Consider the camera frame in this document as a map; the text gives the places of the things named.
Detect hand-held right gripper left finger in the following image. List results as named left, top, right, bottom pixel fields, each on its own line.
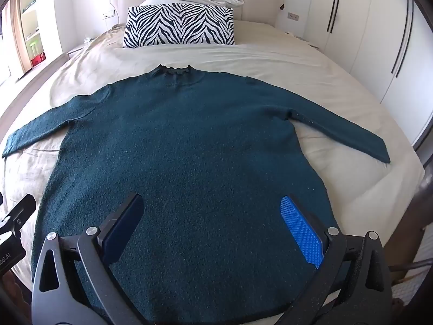
left=31, top=193, right=149, bottom=325

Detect white wardrobe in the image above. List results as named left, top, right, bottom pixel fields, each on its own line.
left=304, top=0, right=433, bottom=144

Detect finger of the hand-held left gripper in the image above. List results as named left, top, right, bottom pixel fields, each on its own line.
left=0, top=194, right=36, bottom=242

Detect white wall shelf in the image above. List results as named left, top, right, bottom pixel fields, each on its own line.
left=19, top=0, right=52, bottom=72

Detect black wardrobe handle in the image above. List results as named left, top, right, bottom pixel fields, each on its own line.
left=327, top=0, right=343, bottom=33
left=391, top=0, right=415, bottom=75

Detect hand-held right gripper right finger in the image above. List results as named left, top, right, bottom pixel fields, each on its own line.
left=271, top=195, right=395, bottom=325

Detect bed with cream sheet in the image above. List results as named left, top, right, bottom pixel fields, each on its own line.
left=0, top=20, right=427, bottom=325

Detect zebra print pillow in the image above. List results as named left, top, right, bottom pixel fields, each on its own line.
left=122, top=3, right=236, bottom=48

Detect teal knit sweater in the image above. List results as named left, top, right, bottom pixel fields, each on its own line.
left=2, top=64, right=391, bottom=324

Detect beige curtain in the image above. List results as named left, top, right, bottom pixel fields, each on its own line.
left=9, top=0, right=29, bottom=75

